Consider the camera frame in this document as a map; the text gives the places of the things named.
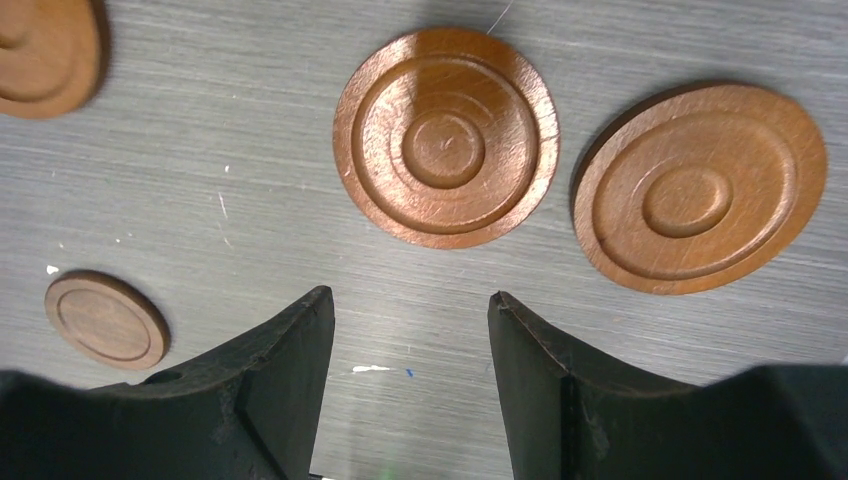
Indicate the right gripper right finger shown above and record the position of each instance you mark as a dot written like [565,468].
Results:
[572,411]

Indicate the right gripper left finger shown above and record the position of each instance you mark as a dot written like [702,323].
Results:
[247,409]

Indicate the brown wooden coaster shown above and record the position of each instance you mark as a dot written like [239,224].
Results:
[698,186]
[55,56]
[446,138]

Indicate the dark walnut coaster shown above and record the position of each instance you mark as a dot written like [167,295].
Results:
[107,319]

